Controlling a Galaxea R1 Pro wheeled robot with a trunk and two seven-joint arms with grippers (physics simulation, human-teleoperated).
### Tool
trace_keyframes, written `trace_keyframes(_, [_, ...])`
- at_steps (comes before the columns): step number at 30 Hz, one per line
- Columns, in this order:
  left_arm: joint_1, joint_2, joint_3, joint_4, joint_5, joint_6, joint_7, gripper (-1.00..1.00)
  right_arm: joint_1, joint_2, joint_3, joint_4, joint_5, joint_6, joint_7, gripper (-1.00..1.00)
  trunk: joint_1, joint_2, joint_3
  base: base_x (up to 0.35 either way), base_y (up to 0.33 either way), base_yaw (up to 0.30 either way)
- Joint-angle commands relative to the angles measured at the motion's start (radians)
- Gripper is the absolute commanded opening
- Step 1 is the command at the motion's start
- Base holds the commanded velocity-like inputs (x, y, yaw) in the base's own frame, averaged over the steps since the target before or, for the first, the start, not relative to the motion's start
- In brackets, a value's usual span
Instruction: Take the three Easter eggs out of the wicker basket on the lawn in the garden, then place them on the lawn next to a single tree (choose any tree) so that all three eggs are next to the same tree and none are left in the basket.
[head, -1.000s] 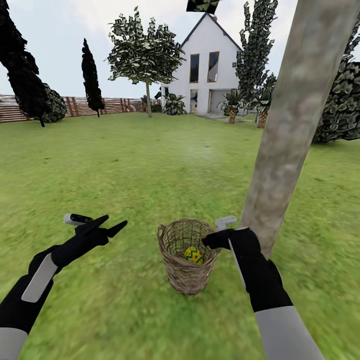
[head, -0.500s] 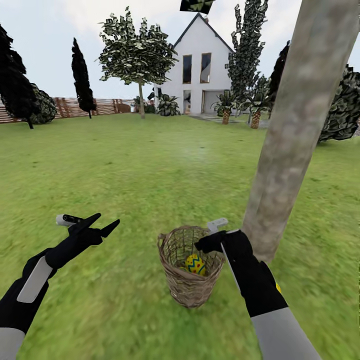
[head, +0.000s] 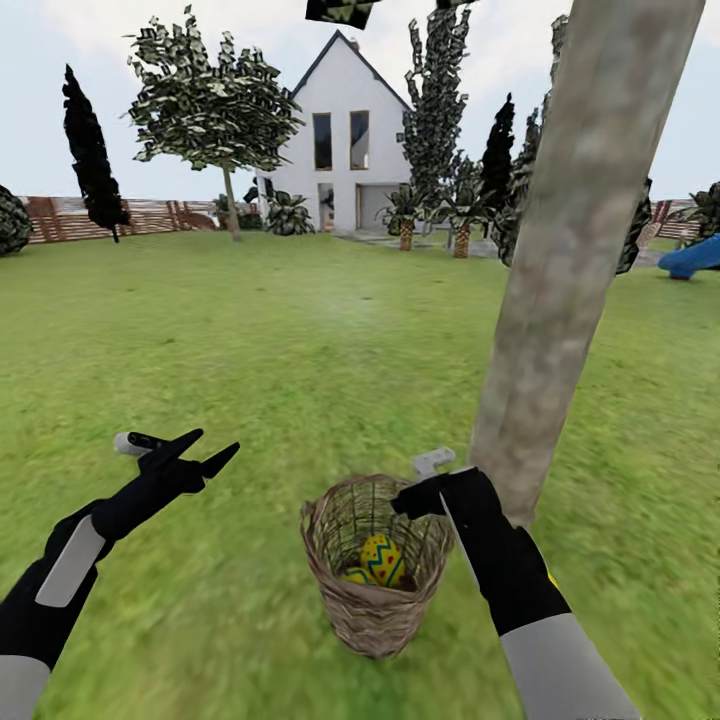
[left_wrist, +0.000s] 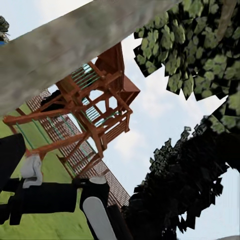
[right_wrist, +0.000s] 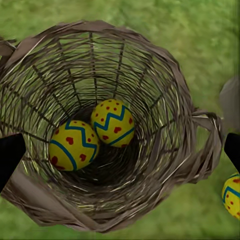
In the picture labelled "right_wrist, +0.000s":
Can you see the wicker basket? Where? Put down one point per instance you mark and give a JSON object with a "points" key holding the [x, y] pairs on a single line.
{"points": [[70, 198]]}

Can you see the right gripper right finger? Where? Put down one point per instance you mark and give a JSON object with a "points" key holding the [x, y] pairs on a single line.
{"points": [[232, 149]]}

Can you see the easter egg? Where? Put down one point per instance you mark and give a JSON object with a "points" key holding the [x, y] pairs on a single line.
{"points": [[231, 195], [113, 123], [74, 146]]}

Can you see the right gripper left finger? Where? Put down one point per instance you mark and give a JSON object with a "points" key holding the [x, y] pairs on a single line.
{"points": [[12, 150]]}

